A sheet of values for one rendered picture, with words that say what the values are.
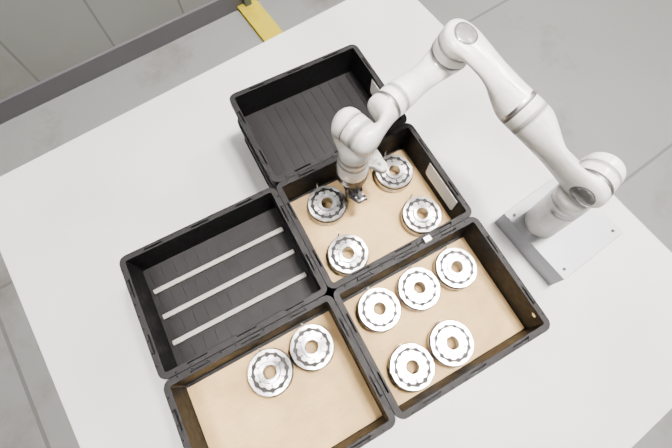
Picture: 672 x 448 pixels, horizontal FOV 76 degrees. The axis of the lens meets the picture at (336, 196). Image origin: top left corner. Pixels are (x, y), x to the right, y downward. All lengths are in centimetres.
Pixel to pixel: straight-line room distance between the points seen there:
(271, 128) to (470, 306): 72
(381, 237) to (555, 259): 48
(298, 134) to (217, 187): 30
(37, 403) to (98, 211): 101
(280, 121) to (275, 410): 76
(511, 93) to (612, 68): 195
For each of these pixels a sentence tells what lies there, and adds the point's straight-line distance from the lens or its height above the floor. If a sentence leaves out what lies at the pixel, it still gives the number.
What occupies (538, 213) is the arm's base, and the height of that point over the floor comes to 87.
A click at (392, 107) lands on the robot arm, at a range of 88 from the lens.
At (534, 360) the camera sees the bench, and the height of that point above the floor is 70.
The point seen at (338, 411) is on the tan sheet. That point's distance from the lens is 109.
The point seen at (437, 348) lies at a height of 86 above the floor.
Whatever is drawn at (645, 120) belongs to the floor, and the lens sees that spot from 281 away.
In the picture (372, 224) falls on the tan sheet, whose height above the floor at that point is 83.
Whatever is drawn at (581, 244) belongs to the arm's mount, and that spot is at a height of 79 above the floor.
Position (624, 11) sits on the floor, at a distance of 325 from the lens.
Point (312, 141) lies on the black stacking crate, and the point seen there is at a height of 83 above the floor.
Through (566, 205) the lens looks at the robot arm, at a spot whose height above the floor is 98.
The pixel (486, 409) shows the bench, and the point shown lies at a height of 70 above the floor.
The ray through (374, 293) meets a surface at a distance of 108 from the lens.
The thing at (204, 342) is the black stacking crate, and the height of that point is 83.
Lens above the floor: 191
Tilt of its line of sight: 67 degrees down
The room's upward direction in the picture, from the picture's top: 2 degrees clockwise
